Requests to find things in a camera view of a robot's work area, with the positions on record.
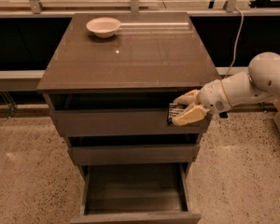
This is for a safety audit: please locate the grey top drawer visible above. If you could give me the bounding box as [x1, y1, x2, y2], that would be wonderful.
[51, 91, 212, 137]

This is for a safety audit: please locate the grey drawer cabinet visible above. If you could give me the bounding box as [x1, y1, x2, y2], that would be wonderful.
[35, 11, 229, 224]

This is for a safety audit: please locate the white bowl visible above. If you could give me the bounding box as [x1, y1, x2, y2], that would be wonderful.
[86, 17, 121, 38]

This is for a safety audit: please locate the white cable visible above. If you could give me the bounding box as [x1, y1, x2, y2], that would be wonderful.
[221, 7, 245, 82]

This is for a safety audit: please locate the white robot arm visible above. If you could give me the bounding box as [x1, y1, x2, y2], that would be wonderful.
[168, 52, 280, 126]

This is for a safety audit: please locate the black rxbar chocolate bar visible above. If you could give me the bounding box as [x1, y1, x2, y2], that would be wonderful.
[167, 103, 185, 126]

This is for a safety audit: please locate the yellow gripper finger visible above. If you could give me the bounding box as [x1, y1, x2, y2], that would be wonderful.
[174, 90, 200, 105]
[172, 104, 210, 126]

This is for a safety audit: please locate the grey metal railing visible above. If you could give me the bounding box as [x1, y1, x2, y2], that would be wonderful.
[0, 0, 280, 92]

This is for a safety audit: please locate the grey middle drawer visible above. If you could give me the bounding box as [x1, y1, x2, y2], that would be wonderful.
[68, 133, 201, 166]

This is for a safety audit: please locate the grey open bottom drawer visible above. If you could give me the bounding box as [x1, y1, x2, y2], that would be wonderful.
[71, 163, 201, 224]

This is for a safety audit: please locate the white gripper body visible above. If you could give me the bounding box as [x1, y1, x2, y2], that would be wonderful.
[198, 79, 231, 114]

